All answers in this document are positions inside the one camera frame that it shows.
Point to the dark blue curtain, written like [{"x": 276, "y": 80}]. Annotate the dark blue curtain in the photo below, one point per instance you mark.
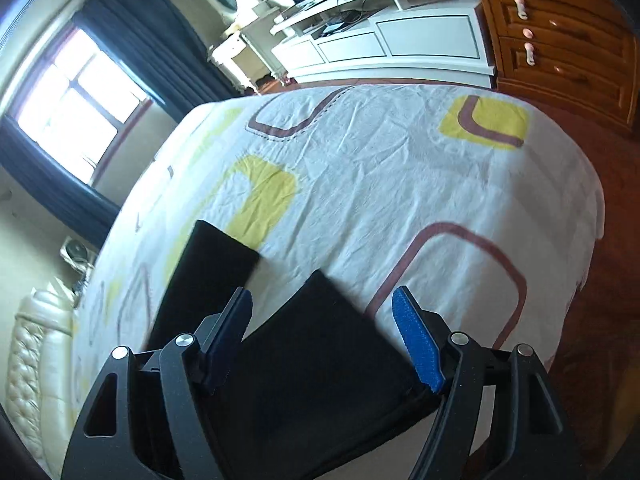
[
  {"x": 158, "y": 48},
  {"x": 75, "y": 203}
]

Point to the cream tufted leather headboard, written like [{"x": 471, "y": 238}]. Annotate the cream tufted leather headboard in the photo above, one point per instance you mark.
[{"x": 39, "y": 378}]

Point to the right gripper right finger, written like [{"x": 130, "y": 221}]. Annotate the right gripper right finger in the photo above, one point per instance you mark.
[{"x": 497, "y": 416}]

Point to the black pants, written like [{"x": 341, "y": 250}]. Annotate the black pants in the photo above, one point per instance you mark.
[{"x": 311, "y": 389}]

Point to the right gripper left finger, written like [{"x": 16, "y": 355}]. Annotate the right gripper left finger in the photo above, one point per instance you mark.
[{"x": 165, "y": 399}]

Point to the wooden drawer dresser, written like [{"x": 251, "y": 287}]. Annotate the wooden drawer dresser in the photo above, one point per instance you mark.
[{"x": 576, "y": 55}]

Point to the dark blue curtain right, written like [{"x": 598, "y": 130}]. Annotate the dark blue curtain right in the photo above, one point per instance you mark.
[{"x": 158, "y": 48}]

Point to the white tv cabinet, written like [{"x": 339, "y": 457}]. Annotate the white tv cabinet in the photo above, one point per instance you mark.
[{"x": 433, "y": 40}]

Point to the dark blue curtain left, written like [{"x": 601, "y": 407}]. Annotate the dark blue curtain left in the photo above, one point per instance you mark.
[{"x": 75, "y": 203}]

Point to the white box fan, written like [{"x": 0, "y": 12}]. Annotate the white box fan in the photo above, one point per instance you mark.
[{"x": 79, "y": 256}]

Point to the bedroom window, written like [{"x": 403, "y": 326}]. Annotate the bedroom window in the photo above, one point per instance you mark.
[{"x": 78, "y": 104}]

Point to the patterned white bed sheet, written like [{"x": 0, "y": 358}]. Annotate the patterned white bed sheet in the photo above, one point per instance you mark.
[{"x": 480, "y": 204}]

